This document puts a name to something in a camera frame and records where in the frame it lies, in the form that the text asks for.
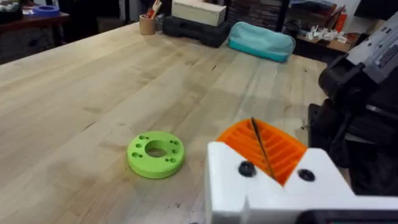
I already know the white orange left gripper left finger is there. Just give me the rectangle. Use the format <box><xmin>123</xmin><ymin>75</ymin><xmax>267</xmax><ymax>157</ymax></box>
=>
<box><xmin>205</xmin><ymin>118</ymin><xmax>277</xmax><ymax>224</ymax></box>

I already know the white orange left gripper right finger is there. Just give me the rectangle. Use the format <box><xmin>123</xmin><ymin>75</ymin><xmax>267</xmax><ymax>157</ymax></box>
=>
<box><xmin>252</xmin><ymin>118</ymin><xmax>356</xmax><ymax>200</ymax></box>

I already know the green disc with holes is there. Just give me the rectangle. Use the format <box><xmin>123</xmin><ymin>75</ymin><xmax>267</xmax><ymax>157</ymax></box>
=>
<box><xmin>126</xmin><ymin>130</ymin><xmax>186</xmax><ymax>180</ymax></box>

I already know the cardboard tray with white parts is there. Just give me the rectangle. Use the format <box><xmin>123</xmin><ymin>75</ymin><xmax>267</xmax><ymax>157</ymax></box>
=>
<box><xmin>295</xmin><ymin>24</ymin><xmax>359</xmax><ymax>53</ymax></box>

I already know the teal soft zip bag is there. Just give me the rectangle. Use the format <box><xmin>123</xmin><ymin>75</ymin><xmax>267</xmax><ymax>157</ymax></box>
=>
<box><xmin>227</xmin><ymin>21</ymin><xmax>297</xmax><ymax>64</ymax></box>

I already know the black plastic tool case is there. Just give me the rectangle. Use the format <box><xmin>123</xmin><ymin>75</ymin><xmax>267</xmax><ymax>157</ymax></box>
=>
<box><xmin>162</xmin><ymin>15</ymin><xmax>231</xmax><ymax>49</ymax></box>

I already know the cream rectangular box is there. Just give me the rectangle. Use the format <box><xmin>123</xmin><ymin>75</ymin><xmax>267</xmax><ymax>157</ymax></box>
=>
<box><xmin>171</xmin><ymin>0</ymin><xmax>228</xmax><ymax>27</ymax></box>

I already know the wooden cup with tools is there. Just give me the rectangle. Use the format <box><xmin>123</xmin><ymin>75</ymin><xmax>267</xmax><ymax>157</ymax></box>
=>
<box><xmin>138</xmin><ymin>0</ymin><xmax>163</xmax><ymax>36</ymax></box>

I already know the blue tape roll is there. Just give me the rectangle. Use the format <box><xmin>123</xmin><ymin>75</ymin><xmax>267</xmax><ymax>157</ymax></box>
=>
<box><xmin>32</xmin><ymin>4</ymin><xmax>61</xmax><ymax>18</ymax></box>

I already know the dark wooden side table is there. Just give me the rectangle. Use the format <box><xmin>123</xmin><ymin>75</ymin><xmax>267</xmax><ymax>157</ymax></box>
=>
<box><xmin>0</xmin><ymin>11</ymin><xmax>71</xmax><ymax>35</ymax></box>

